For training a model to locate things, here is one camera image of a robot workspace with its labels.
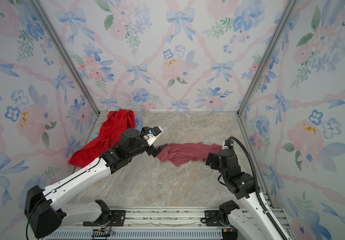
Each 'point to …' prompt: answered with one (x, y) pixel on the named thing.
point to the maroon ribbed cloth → (179, 153)
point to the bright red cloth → (117, 121)
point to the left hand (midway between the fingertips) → (160, 134)
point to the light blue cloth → (138, 124)
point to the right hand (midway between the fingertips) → (217, 154)
